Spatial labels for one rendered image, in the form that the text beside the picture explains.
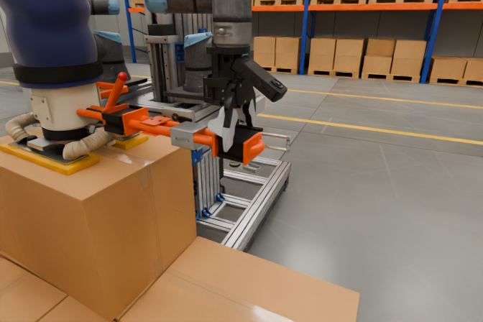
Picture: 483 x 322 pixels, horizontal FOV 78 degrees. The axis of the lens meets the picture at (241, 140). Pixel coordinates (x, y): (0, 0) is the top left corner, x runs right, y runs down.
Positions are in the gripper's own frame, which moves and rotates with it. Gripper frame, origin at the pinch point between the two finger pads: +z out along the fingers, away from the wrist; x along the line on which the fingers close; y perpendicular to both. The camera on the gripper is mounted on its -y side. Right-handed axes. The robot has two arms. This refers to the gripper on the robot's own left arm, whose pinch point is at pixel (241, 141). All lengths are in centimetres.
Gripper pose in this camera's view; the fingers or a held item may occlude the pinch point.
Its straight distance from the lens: 66.4
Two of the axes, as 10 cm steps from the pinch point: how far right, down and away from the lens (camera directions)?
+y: -8.8, -1.9, 4.4
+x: -4.8, 3.3, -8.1
